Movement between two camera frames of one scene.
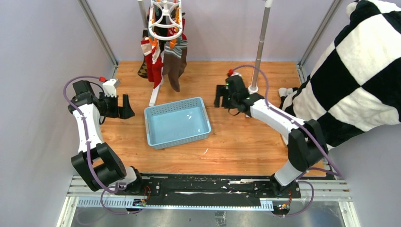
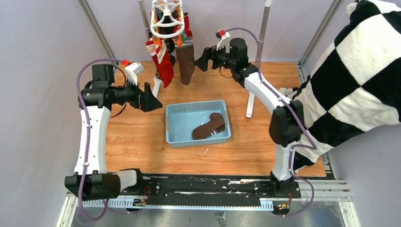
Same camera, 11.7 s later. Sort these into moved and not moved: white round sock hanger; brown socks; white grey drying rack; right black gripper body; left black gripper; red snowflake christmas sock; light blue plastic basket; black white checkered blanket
Moved: right black gripper body; light blue plastic basket; brown socks; red snowflake christmas sock; left black gripper
Not moved: white grey drying rack; white round sock hanger; black white checkered blanket
